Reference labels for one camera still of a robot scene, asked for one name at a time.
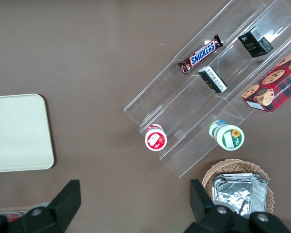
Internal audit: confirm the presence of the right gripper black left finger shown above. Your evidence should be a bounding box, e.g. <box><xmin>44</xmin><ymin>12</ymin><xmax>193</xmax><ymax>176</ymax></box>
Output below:
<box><xmin>0</xmin><ymin>179</ymin><xmax>82</xmax><ymax>233</ymax></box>

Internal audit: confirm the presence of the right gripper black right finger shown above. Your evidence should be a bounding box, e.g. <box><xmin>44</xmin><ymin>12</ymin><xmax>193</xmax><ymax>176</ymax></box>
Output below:
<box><xmin>184</xmin><ymin>179</ymin><xmax>291</xmax><ymax>233</ymax></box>

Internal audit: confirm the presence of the aluminium foil tray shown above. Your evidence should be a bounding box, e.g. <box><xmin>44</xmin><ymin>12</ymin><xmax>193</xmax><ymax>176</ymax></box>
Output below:
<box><xmin>212</xmin><ymin>172</ymin><xmax>268</xmax><ymax>219</ymax></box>

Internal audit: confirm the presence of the light wicker basket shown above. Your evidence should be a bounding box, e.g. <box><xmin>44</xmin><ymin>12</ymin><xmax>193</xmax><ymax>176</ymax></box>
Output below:
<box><xmin>202</xmin><ymin>159</ymin><xmax>274</xmax><ymax>216</ymax></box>

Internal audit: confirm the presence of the cream rectangular tray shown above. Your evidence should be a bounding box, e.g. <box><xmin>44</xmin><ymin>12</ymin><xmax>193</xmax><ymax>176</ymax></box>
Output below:
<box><xmin>0</xmin><ymin>93</ymin><xmax>55</xmax><ymax>173</ymax></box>

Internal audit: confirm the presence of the clear acrylic bottle rack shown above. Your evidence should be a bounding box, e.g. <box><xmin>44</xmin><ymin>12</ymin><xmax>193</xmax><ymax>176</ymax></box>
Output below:
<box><xmin>0</xmin><ymin>209</ymin><xmax>29</xmax><ymax>219</ymax></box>

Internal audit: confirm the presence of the green lidded yogurt cup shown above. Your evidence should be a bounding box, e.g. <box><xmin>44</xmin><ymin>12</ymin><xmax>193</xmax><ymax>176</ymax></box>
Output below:
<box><xmin>208</xmin><ymin>120</ymin><xmax>245</xmax><ymax>150</ymax></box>

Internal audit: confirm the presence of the red lidded yogurt cup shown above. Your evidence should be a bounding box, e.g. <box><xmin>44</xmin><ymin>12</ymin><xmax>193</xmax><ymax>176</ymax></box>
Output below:
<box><xmin>145</xmin><ymin>123</ymin><xmax>167</xmax><ymax>151</ymax></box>

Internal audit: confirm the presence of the clear acrylic stepped stand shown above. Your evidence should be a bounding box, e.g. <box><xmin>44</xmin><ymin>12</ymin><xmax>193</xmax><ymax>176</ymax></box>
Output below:
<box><xmin>123</xmin><ymin>0</ymin><xmax>291</xmax><ymax>179</ymax></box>

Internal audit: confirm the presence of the black box with white label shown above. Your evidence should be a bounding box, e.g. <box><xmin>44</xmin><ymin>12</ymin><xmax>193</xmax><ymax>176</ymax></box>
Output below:
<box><xmin>197</xmin><ymin>65</ymin><xmax>228</xmax><ymax>94</ymax></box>

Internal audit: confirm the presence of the red tartan cookie box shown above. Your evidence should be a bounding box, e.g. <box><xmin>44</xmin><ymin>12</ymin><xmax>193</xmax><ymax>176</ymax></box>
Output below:
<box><xmin>241</xmin><ymin>44</ymin><xmax>291</xmax><ymax>113</ymax></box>

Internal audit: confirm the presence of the Snickers chocolate bar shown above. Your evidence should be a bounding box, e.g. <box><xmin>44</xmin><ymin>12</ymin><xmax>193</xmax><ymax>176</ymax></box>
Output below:
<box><xmin>177</xmin><ymin>34</ymin><xmax>224</xmax><ymax>76</ymax></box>

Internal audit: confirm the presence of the black box with gold print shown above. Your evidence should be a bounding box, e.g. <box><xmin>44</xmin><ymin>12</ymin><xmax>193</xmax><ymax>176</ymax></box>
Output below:
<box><xmin>237</xmin><ymin>26</ymin><xmax>274</xmax><ymax>58</ymax></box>

